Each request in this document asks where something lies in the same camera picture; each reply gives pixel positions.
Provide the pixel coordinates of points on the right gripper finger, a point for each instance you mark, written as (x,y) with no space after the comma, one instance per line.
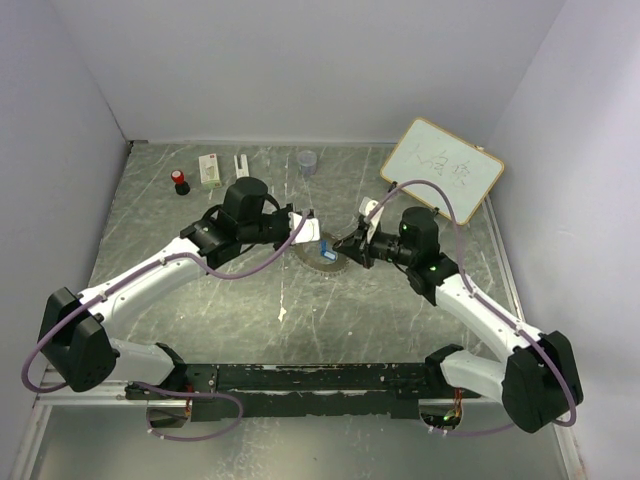
(350,242)
(353,252)

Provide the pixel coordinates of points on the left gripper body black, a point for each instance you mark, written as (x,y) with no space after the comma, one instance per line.
(280,221)

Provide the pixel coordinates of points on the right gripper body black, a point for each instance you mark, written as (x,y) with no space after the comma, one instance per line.
(377,248)

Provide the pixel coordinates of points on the metal disc keyring holder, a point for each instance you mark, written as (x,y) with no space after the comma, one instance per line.
(309,256)

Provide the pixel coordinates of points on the blue key tag with key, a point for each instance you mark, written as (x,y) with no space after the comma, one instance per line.
(329,255)

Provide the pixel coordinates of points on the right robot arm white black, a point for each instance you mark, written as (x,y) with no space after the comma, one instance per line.
(533,375)

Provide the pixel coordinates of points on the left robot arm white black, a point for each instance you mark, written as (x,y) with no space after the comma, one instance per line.
(79,333)

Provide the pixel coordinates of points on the white small stapler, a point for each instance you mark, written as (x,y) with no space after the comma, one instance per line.
(241,166)

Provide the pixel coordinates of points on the clear jar of paperclips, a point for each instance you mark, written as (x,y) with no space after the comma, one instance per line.
(307,161)

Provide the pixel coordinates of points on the green white staples box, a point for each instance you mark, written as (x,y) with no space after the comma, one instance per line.
(209,170)

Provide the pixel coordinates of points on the red black stamp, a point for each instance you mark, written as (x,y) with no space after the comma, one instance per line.
(181,186)

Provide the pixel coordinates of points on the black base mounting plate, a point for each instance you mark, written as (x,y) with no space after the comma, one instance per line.
(396,390)

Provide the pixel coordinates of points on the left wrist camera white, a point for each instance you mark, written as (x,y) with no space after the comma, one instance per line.
(304,228)

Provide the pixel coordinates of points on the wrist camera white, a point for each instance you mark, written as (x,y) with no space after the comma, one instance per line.
(304,228)
(372,212)

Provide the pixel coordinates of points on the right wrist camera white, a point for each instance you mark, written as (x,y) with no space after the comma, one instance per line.
(372,212)

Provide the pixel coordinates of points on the whiteboard with yellow frame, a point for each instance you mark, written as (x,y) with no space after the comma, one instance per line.
(465,172)

